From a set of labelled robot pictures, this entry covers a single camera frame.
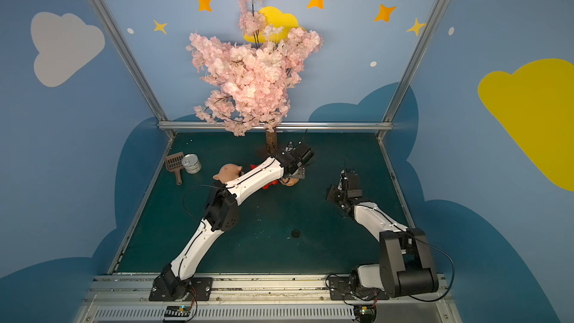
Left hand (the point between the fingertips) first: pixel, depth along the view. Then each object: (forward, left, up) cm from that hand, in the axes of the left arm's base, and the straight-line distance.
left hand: (294, 168), depth 96 cm
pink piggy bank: (-3, +29, -1) cm, 29 cm away
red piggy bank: (-20, +7, +19) cm, 28 cm away
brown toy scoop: (+7, +59, -9) cm, 60 cm away
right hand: (-8, -18, -3) cm, 20 cm away
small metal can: (+4, +48, -4) cm, 48 cm away
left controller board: (-51, +38, -12) cm, 65 cm away
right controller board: (-51, -25, -12) cm, 58 cm away
